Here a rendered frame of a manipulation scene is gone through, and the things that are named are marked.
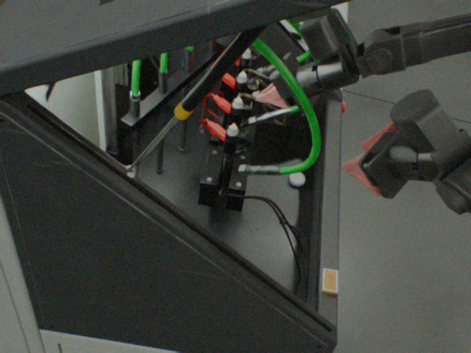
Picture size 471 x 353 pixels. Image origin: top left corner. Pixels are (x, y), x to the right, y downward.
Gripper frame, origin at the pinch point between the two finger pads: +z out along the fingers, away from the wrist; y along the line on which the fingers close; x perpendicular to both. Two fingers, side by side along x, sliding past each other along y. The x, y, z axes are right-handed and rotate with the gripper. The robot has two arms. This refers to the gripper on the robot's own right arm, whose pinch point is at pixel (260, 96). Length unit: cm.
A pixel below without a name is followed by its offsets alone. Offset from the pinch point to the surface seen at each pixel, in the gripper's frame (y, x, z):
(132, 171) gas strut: 13.2, 35.4, -1.7
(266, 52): 12.4, 10.6, -14.7
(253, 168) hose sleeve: -8.4, 10.7, 2.5
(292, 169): -9.8, 11.7, -6.1
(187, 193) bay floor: -18.3, 0.5, 35.3
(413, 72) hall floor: -108, -181, 60
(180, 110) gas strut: 19.6, 34.7, -16.9
